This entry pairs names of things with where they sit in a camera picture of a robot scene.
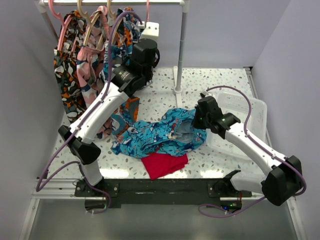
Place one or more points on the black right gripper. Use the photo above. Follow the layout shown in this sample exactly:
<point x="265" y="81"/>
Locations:
<point x="196" y="124"/>

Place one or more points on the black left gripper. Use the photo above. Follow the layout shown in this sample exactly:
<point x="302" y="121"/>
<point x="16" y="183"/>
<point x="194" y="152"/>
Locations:
<point x="154" y="65"/>

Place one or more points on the blue patterned shorts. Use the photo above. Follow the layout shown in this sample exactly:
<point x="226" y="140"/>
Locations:
<point x="173" y="135"/>

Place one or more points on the pink plastic hanger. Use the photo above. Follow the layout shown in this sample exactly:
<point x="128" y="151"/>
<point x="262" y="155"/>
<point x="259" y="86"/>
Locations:
<point x="147" y="11"/>

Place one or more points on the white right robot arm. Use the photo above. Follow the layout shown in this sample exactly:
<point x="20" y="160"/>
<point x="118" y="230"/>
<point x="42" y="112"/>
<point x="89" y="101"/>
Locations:
<point x="281" y="176"/>

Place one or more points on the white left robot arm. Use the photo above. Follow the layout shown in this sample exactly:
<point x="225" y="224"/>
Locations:
<point x="123" y="82"/>

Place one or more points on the teal orange patterned shorts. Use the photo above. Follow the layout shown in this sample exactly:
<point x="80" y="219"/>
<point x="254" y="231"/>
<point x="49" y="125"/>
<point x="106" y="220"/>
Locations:
<point x="127" y="113"/>

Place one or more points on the wooden hanger right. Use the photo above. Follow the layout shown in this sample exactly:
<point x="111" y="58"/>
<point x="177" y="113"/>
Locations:
<point x="116" y="38"/>

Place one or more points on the wooden hanger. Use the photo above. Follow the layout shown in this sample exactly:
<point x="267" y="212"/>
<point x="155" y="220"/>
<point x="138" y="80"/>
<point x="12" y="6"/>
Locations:
<point x="116" y="38"/>
<point x="90" y="20"/>

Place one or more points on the pink navy patterned shorts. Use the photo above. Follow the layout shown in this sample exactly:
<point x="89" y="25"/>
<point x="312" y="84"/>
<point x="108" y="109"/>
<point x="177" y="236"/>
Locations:
<point x="90" y="59"/>

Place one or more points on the wooden hanger left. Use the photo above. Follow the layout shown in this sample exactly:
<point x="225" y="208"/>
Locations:
<point x="90" y="20"/>

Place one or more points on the black orange camo shorts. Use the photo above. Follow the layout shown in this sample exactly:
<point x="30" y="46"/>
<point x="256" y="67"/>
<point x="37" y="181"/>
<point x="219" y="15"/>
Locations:
<point x="65" y="68"/>

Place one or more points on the pink hanger far left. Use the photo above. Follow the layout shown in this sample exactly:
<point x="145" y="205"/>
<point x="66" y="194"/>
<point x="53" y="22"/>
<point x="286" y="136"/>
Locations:
<point x="64" y="24"/>

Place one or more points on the white clothes rack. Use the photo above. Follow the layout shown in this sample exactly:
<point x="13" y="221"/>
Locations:
<point x="185" y="7"/>

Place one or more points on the red folded cloth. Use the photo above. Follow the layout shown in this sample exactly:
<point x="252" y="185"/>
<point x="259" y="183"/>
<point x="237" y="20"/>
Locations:
<point x="159" y="165"/>

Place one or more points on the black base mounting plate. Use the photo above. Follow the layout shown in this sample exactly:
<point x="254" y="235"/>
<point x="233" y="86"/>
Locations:
<point x="166" y="191"/>

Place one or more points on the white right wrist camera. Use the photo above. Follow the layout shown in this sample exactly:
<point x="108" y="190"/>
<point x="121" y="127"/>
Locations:
<point x="204" y="94"/>

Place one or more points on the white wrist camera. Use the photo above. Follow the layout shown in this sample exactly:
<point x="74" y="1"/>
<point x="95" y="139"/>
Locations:
<point x="151" y="31"/>
<point x="204" y="94"/>

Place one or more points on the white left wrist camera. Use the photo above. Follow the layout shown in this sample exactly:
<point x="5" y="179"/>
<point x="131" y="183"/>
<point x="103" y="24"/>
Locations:
<point x="151" y="31"/>

